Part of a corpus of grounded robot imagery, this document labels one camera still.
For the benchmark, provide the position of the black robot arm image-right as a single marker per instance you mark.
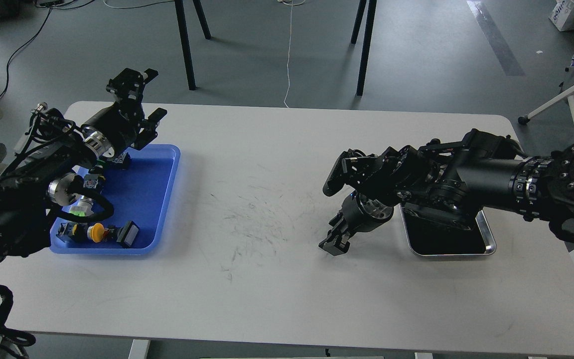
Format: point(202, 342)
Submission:
point(448, 184)

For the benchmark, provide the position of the red mushroom push button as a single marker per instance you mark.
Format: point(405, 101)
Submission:
point(120, 162)

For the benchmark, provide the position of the cardboard box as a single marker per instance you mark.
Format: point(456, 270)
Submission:
point(562, 15)

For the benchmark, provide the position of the black table leg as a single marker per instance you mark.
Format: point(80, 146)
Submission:
point(362, 4)
point(185, 45)
point(369, 19)
point(202, 19)

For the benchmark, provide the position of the black rectangular indicator switch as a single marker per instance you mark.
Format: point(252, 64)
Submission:
point(124, 236)

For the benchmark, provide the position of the blue plastic tray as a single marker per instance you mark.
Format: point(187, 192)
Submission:
point(140, 193)

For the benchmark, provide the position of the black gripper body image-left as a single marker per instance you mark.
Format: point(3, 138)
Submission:
point(114, 129)

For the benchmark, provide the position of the black switch block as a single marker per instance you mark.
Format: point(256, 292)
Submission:
point(94, 181)

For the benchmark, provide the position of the black table leg far right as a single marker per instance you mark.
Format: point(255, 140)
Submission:
point(362, 4)

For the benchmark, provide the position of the image-left gripper finger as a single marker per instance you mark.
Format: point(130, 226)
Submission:
point(129, 85)
point(147, 132)

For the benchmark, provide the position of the silver metal tray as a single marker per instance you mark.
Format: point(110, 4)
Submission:
point(430, 239)

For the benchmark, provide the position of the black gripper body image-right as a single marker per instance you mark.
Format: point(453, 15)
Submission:
point(363, 214)

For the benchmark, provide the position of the black table leg far left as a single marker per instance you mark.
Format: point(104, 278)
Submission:
point(202, 19)

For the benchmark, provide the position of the yellow mushroom push button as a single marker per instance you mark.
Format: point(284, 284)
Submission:
point(72, 232)

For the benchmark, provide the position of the green push button switch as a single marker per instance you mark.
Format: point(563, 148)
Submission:
point(83, 207)

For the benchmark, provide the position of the image-right gripper finger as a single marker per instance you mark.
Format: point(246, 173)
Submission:
point(336, 242)
point(340, 223)

